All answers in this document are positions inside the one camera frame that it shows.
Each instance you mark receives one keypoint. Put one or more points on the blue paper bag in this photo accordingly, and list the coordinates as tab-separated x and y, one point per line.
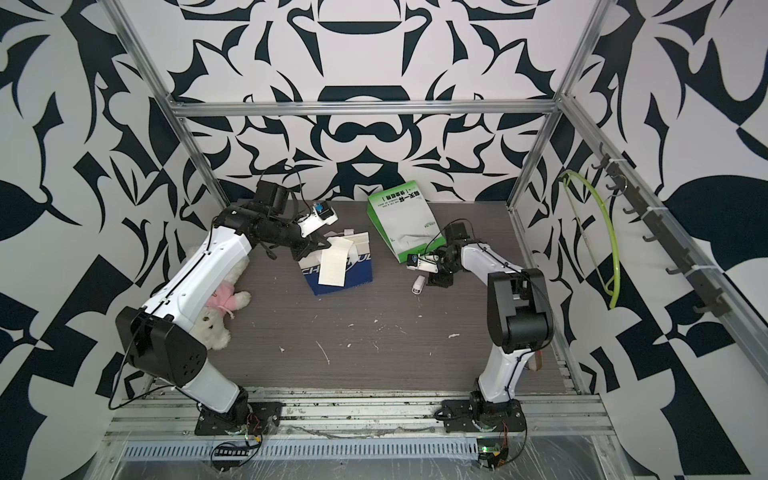
359	266

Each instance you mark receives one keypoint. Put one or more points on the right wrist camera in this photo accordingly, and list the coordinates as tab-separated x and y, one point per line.
423	262

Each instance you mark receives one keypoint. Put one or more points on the black wall hook rail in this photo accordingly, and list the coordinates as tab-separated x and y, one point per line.
664	230

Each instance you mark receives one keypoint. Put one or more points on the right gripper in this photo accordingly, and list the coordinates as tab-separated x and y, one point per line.
439	279

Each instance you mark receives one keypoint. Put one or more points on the green white tea bag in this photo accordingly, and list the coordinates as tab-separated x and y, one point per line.
403	218

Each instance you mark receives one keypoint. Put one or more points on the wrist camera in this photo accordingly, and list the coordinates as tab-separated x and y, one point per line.
321	214
423	262

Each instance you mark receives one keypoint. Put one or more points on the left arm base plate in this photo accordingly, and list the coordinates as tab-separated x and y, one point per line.
244	418

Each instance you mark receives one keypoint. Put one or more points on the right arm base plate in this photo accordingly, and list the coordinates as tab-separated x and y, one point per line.
478	415

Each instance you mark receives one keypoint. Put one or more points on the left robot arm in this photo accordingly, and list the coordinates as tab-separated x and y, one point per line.
157	337

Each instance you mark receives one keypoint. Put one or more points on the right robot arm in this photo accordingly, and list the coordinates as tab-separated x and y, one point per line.
518	315

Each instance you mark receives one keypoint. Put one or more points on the white teddy bear pink shirt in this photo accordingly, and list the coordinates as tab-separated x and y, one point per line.
209	327

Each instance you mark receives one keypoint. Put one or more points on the white paper receipt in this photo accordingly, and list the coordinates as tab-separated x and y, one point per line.
333	263

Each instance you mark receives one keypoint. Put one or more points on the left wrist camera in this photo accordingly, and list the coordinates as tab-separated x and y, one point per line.
321	214

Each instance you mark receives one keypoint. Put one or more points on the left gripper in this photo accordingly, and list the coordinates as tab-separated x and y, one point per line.
311	245

